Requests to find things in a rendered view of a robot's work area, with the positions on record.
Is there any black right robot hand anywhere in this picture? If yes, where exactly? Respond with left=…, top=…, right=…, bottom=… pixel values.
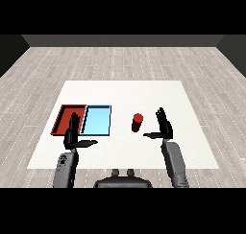
left=142, top=106, right=174, bottom=141

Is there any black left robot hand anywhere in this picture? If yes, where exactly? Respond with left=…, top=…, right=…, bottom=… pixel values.
left=62, top=111, right=99, bottom=152

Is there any small red can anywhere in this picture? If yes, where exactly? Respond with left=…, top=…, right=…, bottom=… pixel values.
left=131, top=112, right=144, bottom=133

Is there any light blue shallow open box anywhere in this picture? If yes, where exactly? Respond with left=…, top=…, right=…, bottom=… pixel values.
left=80, top=105, right=112, bottom=137

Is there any dark grey robot body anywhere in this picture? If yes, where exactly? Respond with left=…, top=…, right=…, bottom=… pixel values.
left=92, top=169, right=154, bottom=189

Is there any red shallow open box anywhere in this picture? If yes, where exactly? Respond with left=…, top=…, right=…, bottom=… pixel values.
left=50, top=104, right=87, bottom=137

